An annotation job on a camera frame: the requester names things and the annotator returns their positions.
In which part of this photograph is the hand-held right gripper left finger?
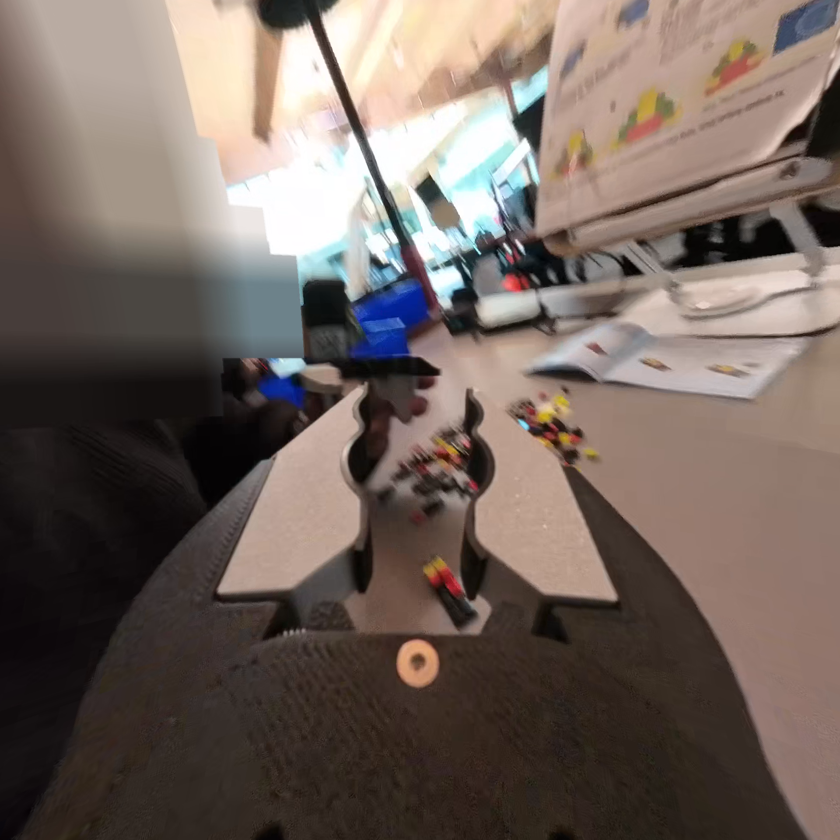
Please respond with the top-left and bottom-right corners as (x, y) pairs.
(215, 384), (375, 614)

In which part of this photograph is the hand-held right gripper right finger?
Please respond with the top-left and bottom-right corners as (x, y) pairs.
(459, 387), (620, 614)

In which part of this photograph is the red yellow black lego assembly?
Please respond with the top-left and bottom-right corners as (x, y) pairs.
(422, 553), (479, 626)

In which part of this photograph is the lego instruction booklet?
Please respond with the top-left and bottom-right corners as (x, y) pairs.
(527, 320), (812, 401)

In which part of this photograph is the pile of loose lego pieces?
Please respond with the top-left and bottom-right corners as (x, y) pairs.
(375, 386), (602, 527)

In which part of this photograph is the blue plastic crate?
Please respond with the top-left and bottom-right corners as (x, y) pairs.
(353, 318), (412, 361)
(348, 277), (434, 324)

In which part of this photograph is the black pole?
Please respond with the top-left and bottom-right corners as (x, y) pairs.
(259, 0), (457, 332)

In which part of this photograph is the printed paper sheet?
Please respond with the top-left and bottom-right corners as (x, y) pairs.
(537, 0), (840, 235)

